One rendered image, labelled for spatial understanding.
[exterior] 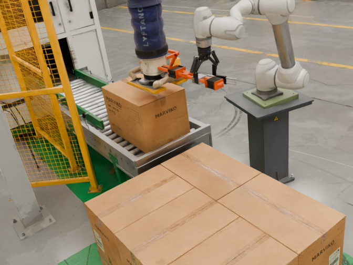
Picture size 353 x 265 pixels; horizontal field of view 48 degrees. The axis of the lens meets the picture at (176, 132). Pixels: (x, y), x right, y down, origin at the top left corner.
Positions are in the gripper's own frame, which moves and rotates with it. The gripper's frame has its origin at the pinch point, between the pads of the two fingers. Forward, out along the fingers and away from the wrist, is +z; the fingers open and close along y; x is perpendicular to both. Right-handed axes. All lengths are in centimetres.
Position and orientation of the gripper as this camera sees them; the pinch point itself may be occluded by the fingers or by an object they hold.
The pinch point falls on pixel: (205, 77)
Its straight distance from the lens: 236.0
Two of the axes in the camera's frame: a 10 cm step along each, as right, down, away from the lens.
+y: -8.1, 3.9, -4.3
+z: 0.8, 8.1, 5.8
